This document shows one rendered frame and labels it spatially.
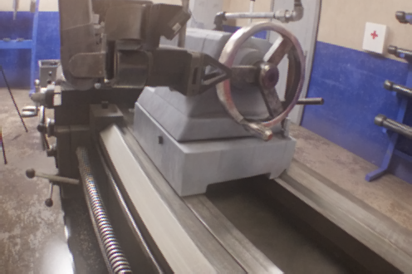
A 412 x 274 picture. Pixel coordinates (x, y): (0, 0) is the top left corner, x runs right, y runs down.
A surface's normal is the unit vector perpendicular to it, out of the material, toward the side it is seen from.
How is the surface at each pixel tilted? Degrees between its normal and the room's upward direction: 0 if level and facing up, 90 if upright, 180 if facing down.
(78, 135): 90
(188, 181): 90
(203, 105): 90
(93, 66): 71
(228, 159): 90
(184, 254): 36
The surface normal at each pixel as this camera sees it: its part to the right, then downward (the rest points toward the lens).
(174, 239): -0.39, -0.75
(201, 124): 0.49, 0.33
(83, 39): 0.39, 0.00
